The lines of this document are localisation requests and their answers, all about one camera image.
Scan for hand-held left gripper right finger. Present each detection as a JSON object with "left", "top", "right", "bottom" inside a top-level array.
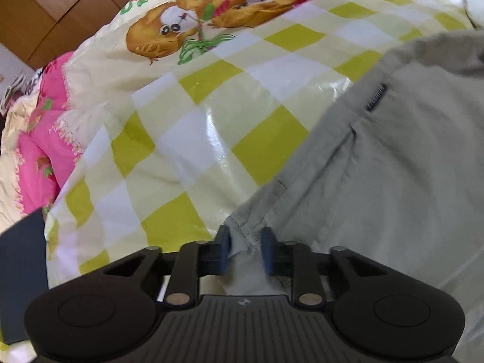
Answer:
[{"left": 261, "top": 226, "right": 383, "bottom": 307}]

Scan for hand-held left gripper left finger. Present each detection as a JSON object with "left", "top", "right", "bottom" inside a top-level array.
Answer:
[{"left": 102, "top": 226, "right": 232, "bottom": 307}]

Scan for grey-green pants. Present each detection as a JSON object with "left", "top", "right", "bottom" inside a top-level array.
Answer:
[{"left": 223, "top": 30, "right": 484, "bottom": 363}]

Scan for printed checkered blanket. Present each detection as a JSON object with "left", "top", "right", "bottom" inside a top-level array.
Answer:
[{"left": 0, "top": 0, "right": 484, "bottom": 350}]

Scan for dark blue folded cloth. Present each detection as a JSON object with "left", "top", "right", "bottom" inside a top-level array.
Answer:
[{"left": 0, "top": 209, "right": 51, "bottom": 344}]

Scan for white and black bag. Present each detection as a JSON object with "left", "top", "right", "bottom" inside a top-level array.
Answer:
[{"left": 0, "top": 69, "right": 38, "bottom": 119}]

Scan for wooden wardrobe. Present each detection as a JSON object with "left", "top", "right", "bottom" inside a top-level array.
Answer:
[{"left": 0, "top": 0, "right": 168, "bottom": 70}]

